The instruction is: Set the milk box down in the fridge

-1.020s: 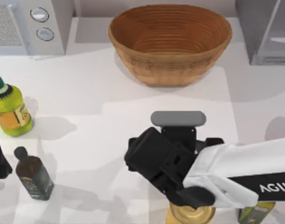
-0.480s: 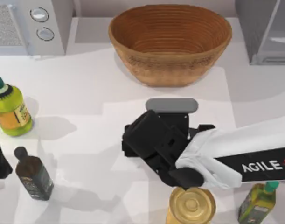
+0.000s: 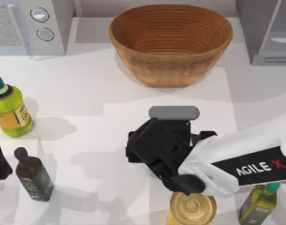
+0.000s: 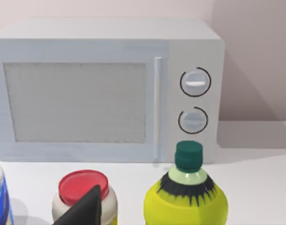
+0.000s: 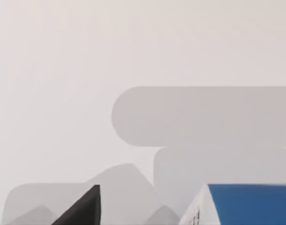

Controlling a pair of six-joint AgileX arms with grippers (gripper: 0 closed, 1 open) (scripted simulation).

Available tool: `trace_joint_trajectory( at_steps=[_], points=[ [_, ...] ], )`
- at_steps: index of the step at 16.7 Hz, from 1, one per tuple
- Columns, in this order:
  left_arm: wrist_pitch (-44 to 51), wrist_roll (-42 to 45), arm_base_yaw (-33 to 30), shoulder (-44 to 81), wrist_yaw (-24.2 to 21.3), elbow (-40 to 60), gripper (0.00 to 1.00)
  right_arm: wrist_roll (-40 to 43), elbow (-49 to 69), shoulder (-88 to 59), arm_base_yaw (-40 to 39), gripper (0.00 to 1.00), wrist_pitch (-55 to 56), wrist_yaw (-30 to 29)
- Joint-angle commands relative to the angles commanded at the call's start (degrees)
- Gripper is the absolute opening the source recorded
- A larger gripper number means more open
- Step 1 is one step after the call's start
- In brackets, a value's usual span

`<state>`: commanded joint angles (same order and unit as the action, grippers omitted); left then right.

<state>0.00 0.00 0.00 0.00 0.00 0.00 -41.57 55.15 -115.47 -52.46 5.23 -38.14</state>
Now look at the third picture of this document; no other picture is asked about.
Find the pale grey rounded box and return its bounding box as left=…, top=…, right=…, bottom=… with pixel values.
left=148, top=105, right=201, bottom=121

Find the pale microwave oven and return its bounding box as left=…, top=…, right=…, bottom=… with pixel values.
left=0, top=0, right=75, bottom=57

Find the olive green bottle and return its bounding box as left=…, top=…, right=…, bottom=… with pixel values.
left=238, top=181, right=281, bottom=225

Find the dark brown bottle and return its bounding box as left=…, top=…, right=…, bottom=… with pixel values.
left=14, top=147, right=55, bottom=202

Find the yellow-green bottle with green cap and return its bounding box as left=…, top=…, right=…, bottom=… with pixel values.
left=0, top=76, right=34, bottom=138

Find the brown woven basket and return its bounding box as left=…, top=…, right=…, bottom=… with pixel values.
left=108, top=5, right=234, bottom=88

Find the round microwave knob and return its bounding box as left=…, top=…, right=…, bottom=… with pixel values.
left=30, top=7, right=51, bottom=23
left=36, top=26, right=56, bottom=43

